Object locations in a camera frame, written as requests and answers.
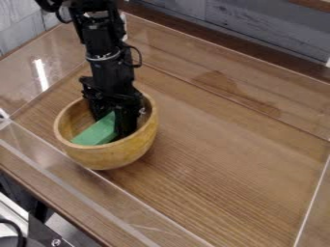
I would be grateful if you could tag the clear acrylic tray wall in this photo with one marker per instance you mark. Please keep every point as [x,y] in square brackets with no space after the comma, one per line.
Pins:
[236,174]

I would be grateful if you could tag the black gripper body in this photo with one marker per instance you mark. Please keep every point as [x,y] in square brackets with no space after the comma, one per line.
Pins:
[110,85]

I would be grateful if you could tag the green rectangular block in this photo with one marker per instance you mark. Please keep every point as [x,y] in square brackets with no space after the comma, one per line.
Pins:
[100,133]

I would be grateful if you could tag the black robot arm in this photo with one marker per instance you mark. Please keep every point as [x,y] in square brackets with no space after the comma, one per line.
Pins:
[98,23]

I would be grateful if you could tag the black metal table frame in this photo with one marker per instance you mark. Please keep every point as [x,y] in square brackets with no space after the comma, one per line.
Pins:
[29,224]

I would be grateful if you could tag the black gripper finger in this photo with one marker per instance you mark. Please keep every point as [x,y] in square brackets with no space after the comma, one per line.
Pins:
[126,121]
[100,110]

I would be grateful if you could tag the brown wooden bowl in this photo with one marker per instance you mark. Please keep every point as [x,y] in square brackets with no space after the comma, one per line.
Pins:
[111,155]

